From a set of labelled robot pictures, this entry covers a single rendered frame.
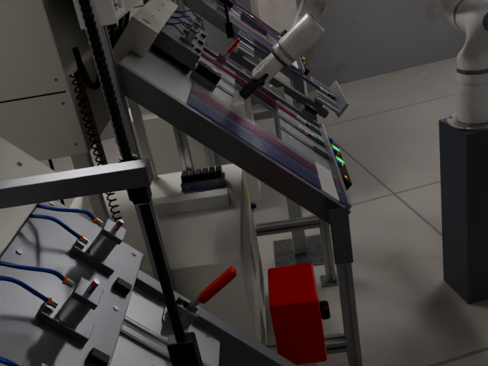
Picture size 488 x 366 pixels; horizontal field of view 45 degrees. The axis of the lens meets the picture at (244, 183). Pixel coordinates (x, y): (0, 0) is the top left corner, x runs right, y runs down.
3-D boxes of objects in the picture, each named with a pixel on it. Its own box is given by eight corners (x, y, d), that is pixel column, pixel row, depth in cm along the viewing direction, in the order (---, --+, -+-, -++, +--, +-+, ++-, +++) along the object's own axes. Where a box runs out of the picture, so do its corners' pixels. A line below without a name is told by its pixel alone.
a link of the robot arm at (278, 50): (277, 38, 190) (270, 45, 191) (278, 44, 182) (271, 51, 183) (294, 57, 193) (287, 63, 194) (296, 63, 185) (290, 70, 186)
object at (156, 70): (228, 83, 211) (236, 71, 210) (219, 151, 152) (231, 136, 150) (149, 30, 204) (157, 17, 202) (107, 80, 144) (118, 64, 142)
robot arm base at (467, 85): (484, 107, 213) (484, 57, 206) (517, 122, 196) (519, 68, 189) (436, 119, 211) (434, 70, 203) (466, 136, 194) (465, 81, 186)
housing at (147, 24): (157, 39, 205) (179, 5, 200) (132, 75, 161) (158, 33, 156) (137, 26, 203) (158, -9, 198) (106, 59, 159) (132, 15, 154)
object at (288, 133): (314, 132, 219) (319, 125, 218) (338, 216, 160) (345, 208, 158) (272, 104, 215) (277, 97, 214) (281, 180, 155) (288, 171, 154)
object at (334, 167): (312, 139, 220) (324, 124, 218) (335, 225, 161) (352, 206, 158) (309, 137, 220) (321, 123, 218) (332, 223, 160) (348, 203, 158)
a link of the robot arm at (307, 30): (278, 40, 192) (277, 43, 183) (308, 10, 187) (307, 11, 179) (296, 58, 193) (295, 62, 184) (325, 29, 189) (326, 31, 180)
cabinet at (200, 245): (267, 292, 253) (242, 161, 227) (273, 420, 189) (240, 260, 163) (121, 311, 258) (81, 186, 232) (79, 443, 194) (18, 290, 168)
